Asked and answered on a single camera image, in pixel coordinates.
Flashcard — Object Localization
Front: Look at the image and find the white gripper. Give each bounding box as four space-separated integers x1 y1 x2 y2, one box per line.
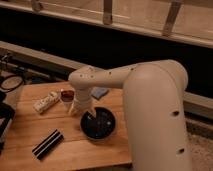
68 97 96 117

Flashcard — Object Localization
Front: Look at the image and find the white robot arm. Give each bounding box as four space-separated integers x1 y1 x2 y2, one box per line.
68 60 193 171

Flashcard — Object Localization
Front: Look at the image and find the black ceramic bowl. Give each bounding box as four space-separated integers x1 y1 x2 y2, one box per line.
80 107 116 140

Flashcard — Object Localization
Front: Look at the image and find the red topped small cup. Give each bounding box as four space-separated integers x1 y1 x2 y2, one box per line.
60 90 74 109

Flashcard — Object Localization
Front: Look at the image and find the black striped rectangular block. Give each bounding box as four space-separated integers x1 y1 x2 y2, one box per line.
32 130 64 160

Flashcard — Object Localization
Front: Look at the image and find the wooden board table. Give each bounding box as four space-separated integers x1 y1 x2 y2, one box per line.
0 82 131 171

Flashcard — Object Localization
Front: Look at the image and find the black equipment at left edge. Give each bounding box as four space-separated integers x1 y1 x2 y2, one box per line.
0 91 15 154

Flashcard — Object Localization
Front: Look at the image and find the round black framed mirror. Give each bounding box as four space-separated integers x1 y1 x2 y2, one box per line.
0 75 25 92

